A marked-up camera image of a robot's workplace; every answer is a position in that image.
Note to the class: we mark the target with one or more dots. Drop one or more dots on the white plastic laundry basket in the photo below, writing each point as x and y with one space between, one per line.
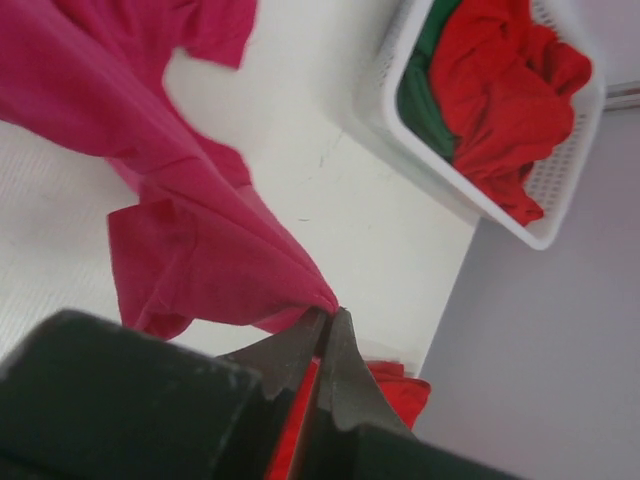
552 181

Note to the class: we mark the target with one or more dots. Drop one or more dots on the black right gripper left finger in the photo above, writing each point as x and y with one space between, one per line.
84 398

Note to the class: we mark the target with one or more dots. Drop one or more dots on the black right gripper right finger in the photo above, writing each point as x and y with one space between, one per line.
352 432

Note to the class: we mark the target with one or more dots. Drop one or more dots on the pink t shirt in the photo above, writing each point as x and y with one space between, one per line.
200 243

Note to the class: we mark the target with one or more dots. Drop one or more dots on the red crumpled t shirt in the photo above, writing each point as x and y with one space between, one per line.
504 84

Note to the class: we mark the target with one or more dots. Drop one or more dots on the green t shirt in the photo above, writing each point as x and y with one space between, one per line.
417 107

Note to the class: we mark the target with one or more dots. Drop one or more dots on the folded red t shirt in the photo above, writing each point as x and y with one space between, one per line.
407 396

